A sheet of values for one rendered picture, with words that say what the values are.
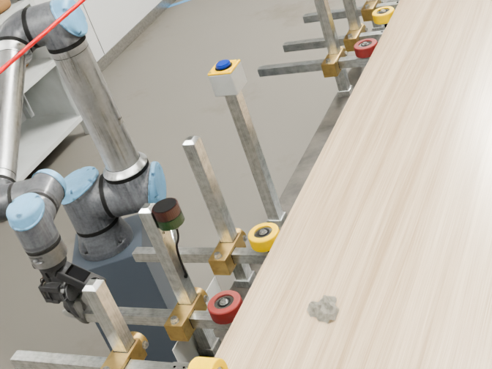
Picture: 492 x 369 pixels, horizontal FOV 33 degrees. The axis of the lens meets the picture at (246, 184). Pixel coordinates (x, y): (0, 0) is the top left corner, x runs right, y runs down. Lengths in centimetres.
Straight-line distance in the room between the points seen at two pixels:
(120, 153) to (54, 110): 271
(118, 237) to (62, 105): 250
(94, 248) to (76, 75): 62
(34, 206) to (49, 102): 331
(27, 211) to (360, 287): 77
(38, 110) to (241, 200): 186
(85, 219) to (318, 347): 122
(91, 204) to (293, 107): 210
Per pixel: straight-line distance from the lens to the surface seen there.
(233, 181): 410
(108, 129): 254
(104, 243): 277
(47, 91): 522
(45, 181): 209
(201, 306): 202
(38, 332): 372
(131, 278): 280
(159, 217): 182
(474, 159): 213
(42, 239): 200
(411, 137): 227
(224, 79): 218
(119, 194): 265
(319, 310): 177
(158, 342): 297
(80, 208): 271
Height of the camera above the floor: 207
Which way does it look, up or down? 31 degrees down
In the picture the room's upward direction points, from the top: 20 degrees counter-clockwise
